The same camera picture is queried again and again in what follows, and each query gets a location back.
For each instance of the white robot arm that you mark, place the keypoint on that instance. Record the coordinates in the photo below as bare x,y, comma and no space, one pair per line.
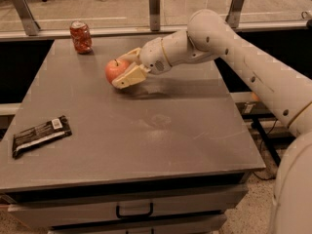
283,90

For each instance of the grey drawer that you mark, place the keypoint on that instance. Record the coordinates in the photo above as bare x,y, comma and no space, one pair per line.
196,224
130,206

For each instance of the black snack bar wrapper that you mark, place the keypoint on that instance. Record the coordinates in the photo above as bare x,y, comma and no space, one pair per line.
40,135

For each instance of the orange tape roll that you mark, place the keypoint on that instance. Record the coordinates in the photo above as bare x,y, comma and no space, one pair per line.
255,97

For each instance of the lower grey drawer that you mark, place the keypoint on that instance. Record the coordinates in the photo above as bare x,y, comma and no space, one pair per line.
196,224

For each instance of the left metal railing bracket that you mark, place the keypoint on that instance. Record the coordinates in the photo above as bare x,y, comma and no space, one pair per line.
30,26

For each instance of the orange soda can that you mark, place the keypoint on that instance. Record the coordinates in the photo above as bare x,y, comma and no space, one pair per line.
81,37

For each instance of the black metal stand leg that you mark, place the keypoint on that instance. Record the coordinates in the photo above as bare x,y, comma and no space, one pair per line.
264,135

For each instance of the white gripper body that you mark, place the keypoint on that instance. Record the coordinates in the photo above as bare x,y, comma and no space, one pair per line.
154,58

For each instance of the metal railing bracket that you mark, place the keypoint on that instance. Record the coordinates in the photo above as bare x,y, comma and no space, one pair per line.
233,17
154,15
30,26

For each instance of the upper grey drawer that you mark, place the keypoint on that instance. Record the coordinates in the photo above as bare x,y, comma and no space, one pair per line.
130,206

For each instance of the middle metal railing bracket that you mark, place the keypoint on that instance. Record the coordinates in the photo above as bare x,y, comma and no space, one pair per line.
154,15

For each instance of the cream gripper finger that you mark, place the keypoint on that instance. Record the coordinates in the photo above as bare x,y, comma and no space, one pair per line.
134,74
131,56

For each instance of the red apple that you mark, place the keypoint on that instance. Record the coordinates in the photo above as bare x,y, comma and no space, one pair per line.
114,68

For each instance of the right metal railing bracket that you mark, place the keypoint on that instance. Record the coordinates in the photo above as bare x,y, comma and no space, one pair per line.
233,17

